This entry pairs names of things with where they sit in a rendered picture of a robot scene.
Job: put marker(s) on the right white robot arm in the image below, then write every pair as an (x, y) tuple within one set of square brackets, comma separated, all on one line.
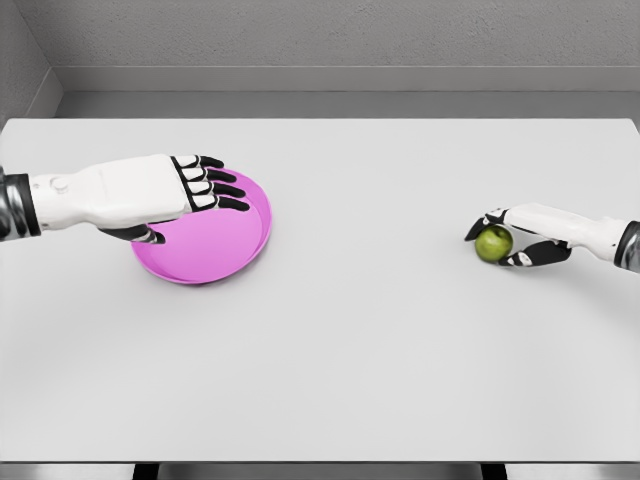
[(612, 237)]

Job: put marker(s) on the green apple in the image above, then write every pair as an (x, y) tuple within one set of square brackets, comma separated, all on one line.
[(494, 244)]

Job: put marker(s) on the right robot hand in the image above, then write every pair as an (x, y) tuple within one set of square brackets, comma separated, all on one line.
[(537, 222)]

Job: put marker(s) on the pink round plate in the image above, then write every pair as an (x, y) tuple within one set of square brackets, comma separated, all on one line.
[(210, 245)]

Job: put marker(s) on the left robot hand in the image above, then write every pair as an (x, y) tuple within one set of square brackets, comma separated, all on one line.
[(135, 190)]

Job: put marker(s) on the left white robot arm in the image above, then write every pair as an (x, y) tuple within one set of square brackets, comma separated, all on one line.
[(47, 200)]

